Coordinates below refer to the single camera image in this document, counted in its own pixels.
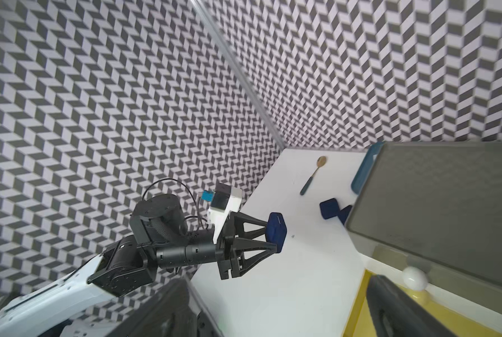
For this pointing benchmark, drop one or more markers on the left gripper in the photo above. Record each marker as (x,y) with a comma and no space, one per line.
(236,258)

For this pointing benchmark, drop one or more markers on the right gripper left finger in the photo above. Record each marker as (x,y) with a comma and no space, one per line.
(166,313)

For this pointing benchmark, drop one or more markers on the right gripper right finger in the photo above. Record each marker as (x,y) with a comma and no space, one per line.
(394,313)

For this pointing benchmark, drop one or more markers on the navy brooch box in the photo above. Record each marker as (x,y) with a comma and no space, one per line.
(344,214)
(276,231)
(329,208)

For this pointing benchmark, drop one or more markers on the three-drawer storage cabinet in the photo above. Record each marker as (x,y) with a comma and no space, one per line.
(437,207)

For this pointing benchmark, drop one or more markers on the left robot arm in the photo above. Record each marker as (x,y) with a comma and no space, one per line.
(160,241)

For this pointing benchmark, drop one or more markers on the blue tray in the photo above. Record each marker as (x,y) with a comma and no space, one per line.
(365,167)

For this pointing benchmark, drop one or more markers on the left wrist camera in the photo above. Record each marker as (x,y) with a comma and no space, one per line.
(223,200)

